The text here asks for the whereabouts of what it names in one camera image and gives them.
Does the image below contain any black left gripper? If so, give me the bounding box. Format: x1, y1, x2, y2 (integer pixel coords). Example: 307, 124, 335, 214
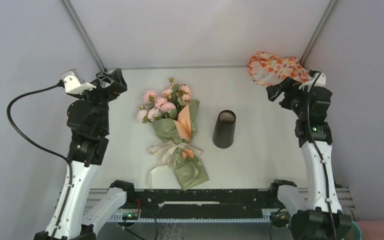
73, 68, 126, 134

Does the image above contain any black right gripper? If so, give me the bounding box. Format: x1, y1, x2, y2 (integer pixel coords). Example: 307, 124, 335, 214
266, 76, 311, 119

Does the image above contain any pink flower bouquet green wrap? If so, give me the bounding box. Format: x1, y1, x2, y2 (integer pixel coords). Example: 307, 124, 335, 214
136, 77, 209, 191

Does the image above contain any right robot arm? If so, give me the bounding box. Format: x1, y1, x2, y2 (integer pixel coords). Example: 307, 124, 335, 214
266, 77, 353, 240

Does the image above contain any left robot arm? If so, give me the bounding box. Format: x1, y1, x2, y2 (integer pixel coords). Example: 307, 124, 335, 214
34, 68, 137, 240

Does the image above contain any black conical vase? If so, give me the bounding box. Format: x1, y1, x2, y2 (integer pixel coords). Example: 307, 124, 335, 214
212, 109, 237, 149

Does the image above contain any orange floral cloth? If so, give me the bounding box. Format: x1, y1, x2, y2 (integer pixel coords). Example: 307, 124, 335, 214
247, 51, 309, 87

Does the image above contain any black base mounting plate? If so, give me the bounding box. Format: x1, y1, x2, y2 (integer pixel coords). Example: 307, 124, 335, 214
124, 188, 281, 221

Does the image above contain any teal cup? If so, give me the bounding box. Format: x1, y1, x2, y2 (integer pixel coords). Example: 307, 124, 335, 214
351, 221, 363, 240

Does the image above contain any pink cup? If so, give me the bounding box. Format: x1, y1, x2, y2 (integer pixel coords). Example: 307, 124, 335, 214
357, 221, 384, 240

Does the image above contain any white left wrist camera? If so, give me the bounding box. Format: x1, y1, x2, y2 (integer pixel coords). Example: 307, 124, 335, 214
61, 68, 96, 95

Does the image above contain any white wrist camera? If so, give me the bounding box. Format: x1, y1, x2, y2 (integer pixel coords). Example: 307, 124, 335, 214
298, 69, 327, 93
61, 68, 96, 95

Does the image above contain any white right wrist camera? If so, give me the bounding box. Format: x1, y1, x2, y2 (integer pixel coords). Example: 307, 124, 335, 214
298, 69, 327, 93

